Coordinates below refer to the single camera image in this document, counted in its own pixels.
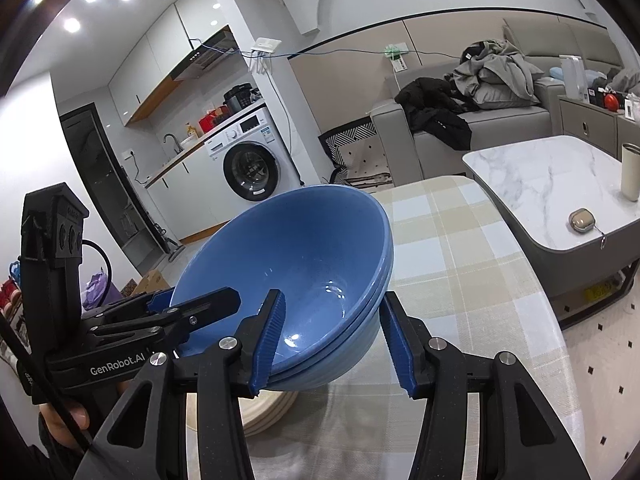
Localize white marble coffee table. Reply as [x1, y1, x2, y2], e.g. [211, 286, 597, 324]
[462, 136, 639, 328]

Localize blue bowl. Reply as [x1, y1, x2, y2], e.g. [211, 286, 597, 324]
[267, 256, 394, 391]
[170, 184, 393, 374]

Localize grey sofa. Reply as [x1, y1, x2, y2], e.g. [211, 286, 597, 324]
[370, 10, 624, 185]

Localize beige plate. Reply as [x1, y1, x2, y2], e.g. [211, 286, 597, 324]
[184, 389, 300, 438]

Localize black jacket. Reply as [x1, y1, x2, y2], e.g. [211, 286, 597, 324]
[394, 77, 473, 152]

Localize red box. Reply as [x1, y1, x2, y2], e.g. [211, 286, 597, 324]
[198, 105, 231, 133]

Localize checkered tablecloth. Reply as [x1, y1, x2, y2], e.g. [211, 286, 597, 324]
[248, 176, 585, 479]

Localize range hood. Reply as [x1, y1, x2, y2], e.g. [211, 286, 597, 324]
[169, 26, 238, 81]

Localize small earbud case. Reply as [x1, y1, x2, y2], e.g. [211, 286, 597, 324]
[568, 208, 596, 234]

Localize white washing machine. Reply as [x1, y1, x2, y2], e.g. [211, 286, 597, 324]
[205, 104, 304, 219]

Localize white kitchen cabinets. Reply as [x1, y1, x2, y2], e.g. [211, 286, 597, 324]
[148, 148, 233, 240]

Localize shoe rack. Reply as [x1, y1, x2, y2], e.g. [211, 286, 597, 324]
[1, 260, 30, 351]

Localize purple bag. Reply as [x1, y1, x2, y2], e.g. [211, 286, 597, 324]
[80, 271, 124, 311]

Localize grey clothes pile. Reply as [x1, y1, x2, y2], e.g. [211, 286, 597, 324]
[452, 39, 544, 110]

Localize white wall router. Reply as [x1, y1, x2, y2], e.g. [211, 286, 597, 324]
[250, 37, 281, 54]

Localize black rice cooker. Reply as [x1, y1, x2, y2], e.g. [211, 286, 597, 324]
[224, 84, 253, 114]

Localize cardboard box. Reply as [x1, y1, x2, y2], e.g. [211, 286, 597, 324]
[120, 269, 169, 297]

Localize black patterned rug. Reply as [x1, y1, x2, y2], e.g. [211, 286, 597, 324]
[319, 116, 394, 193]

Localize beige tumbler cup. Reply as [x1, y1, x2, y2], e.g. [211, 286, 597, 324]
[620, 143, 640, 202]

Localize left hand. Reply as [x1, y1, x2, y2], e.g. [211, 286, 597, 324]
[39, 403, 90, 450]

